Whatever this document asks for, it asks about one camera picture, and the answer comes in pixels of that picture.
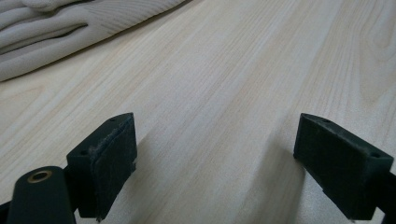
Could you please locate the beige knit garment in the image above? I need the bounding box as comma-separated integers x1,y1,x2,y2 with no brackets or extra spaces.
0,0,188,83

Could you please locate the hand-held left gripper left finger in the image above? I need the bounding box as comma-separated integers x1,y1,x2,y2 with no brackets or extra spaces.
65,112,138,222

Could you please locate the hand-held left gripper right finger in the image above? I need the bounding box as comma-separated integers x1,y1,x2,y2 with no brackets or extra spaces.
292,112,395,222

